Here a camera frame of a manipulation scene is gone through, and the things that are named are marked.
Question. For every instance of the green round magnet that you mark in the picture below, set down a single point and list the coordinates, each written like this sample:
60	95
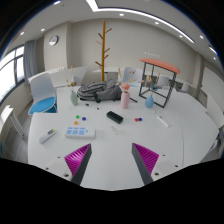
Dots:
77	117

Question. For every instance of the blue vase with dried stems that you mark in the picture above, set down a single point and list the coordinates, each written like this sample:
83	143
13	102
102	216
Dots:
149	101

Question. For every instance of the recessed ceiling lights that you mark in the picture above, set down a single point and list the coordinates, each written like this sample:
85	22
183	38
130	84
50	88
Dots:
121	14

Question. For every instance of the round wall clock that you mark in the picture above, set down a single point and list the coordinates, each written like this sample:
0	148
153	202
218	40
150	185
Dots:
53	40

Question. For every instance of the black rectangular box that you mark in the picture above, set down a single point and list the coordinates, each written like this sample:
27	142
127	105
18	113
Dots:
114	117

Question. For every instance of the ceiling light strip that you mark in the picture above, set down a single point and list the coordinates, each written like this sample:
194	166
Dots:
91	4

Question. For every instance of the green vase with dried flowers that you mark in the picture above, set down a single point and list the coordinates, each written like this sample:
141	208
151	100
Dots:
74	99

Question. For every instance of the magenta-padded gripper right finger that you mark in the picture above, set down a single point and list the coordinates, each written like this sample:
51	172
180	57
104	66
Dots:
146	159

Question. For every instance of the orange round magnet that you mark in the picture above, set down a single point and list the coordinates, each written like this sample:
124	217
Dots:
75	122

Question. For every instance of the red round magnet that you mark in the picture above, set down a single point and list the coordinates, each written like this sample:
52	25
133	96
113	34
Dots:
136	119

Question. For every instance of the white side desk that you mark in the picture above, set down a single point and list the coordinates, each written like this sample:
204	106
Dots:
8	115

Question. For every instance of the white chair with blue cushion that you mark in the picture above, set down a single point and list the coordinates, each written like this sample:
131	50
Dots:
41	91

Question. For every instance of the black frame orange-top side table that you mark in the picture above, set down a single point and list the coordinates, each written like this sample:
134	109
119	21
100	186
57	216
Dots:
160	65

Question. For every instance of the wooden coat rack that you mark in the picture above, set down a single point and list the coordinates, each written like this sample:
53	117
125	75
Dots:
103	50

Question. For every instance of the window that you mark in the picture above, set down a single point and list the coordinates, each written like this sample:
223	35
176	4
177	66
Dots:
10	71

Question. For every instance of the small blue round magnet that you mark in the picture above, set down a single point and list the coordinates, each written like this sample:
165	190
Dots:
140	119

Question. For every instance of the white back desk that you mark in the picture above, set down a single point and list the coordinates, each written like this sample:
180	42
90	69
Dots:
80	73

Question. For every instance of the large blue round magnet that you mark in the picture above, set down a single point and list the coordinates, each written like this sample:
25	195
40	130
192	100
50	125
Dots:
84	118

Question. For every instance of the white remote control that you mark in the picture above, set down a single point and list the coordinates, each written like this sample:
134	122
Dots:
46	135

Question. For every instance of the black and white marker pen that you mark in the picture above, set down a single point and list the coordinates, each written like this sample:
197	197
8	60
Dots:
92	106

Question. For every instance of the plain white chair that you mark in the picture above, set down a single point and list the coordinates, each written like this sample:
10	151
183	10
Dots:
128	75

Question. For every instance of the grey backpack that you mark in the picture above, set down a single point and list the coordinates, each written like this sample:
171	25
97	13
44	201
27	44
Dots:
101	90

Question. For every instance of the pink vase with dried flowers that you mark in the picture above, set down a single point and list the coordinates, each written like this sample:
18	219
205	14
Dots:
125	100

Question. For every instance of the grey curtain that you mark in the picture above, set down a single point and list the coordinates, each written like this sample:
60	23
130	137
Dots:
30	61

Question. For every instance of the white rectangular bar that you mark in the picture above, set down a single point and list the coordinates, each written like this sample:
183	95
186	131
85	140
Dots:
162	121

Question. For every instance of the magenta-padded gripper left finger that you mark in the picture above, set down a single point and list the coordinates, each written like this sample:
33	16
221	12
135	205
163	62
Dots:
78	159

